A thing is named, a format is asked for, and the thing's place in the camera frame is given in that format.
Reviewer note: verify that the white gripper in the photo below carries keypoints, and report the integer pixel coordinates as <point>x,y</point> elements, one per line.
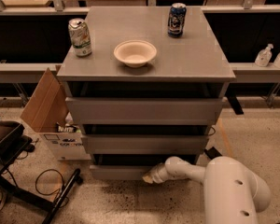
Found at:
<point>159,174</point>

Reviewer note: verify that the grey bottom drawer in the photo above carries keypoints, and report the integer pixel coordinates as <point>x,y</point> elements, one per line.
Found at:
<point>133,167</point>

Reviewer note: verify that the grey drawer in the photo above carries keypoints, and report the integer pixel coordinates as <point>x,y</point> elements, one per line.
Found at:
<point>144,139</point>
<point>144,103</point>
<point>133,167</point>

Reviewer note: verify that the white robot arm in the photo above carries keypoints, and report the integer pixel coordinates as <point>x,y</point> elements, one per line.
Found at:
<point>233,194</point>

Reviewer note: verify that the grey middle drawer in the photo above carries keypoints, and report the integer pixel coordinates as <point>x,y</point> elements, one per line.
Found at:
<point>144,139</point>

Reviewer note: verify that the grey drawer cabinet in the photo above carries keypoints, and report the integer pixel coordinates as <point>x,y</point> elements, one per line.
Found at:
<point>194,57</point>

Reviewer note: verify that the grey top drawer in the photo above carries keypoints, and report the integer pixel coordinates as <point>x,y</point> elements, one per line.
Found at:
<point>144,103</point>

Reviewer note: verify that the black power adapter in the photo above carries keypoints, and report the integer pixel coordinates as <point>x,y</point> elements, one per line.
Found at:
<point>212,153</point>

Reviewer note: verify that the open cardboard box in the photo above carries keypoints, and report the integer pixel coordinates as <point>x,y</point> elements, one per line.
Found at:
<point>47,114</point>

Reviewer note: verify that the beige paper bowl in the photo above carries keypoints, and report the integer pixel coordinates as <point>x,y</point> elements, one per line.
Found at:
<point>135,53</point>

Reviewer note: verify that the blue soda can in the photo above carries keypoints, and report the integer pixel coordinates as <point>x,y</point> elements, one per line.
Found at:
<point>176,19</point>

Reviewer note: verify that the green white soda can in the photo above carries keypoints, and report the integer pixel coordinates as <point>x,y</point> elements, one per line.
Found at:
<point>80,37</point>

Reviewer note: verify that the left sanitizer pump bottle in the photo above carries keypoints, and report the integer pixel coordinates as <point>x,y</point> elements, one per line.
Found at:
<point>264,56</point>

